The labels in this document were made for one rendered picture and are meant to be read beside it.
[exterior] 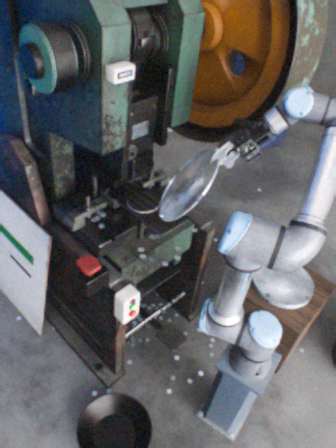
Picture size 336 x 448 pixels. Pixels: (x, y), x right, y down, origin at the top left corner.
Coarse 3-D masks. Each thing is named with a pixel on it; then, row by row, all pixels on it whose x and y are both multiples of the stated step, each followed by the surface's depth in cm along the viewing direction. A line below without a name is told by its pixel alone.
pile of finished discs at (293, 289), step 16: (256, 272) 185; (272, 272) 185; (288, 272) 187; (304, 272) 188; (256, 288) 178; (272, 288) 178; (288, 288) 179; (304, 288) 180; (288, 304) 172; (304, 304) 175
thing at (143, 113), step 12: (132, 96) 127; (144, 96) 128; (156, 96) 129; (132, 108) 124; (144, 108) 128; (156, 108) 133; (132, 120) 127; (144, 120) 132; (132, 132) 130; (144, 132) 135; (132, 144) 134; (144, 144) 138; (108, 156) 139; (132, 156) 135; (144, 156) 137; (108, 168) 143; (120, 168) 137; (132, 168) 137; (144, 168) 141
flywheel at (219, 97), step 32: (224, 0) 130; (256, 0) 122; (288, 0) 112; (224, 32) 135; (256, 32) 127; (288, 32) 116; (224, 64) 142; (256, 64) 132; (288, 64) 124; (224, 96) 147; (256, 96) 133
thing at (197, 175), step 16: (192, 160) 142; (208, 160) 131; (176, 176) 146; (192, 176) 133; (208, 176) 125; (176, 192) 136; (192, 192) 127; (160, 208) 141; (176, 208) 130; (192, 208) 122
